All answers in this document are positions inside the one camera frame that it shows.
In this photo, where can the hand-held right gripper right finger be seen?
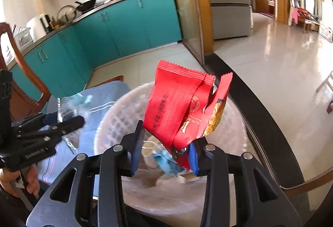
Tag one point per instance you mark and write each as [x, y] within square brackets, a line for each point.
[193, 159]

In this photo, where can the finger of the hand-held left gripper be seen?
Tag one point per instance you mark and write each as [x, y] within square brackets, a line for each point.
[70, 125]
[39, 119]

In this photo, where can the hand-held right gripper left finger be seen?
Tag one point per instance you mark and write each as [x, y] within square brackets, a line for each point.
[138, 146]

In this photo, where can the white blue-striped paper cup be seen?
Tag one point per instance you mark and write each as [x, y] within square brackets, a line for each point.
[149, 154]

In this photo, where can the clear plastic bag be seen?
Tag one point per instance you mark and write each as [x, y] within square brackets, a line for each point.
[74, 106]

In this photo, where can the blue face mask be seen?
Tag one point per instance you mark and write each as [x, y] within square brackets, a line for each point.
[166, 162]

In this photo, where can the white plastic wastebasket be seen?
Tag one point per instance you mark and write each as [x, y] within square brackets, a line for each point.
[117, 117]

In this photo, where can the red snack packet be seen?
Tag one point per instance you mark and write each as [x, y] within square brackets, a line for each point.
[171, 102]

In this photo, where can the person's left hand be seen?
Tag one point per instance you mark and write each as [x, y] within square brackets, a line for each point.
[32, 180]

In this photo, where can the carved wooden chair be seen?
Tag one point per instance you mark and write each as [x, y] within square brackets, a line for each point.
[26, 96]

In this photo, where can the blue striped towel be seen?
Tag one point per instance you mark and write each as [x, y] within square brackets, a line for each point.
[98, 102]

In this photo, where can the white dish rack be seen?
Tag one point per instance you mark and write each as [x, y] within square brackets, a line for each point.
[23, 37]

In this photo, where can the white kitchen appliance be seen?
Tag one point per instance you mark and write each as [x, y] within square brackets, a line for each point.
[36, 26]

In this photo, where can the round metal pan lid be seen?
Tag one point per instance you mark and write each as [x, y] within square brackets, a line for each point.
[66, 14]

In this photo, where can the grey kitchen countertop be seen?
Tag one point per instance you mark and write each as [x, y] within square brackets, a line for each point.
[85, 14]

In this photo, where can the teal lower kitchen cabinets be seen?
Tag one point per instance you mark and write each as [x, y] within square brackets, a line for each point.
[124, 21]

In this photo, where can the black wok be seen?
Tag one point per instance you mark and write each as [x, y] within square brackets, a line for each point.
[85, 5]

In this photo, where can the wood-framed glass sliding door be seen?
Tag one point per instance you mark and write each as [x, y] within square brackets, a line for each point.
[187, 8]

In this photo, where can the wooden folding chair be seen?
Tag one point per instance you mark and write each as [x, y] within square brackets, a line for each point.
[325, 86]

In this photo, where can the pink hanging garment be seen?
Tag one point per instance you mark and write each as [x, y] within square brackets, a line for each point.
[293, 14]

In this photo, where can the dark wooden furniture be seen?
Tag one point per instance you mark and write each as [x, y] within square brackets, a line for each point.
[308, 17]

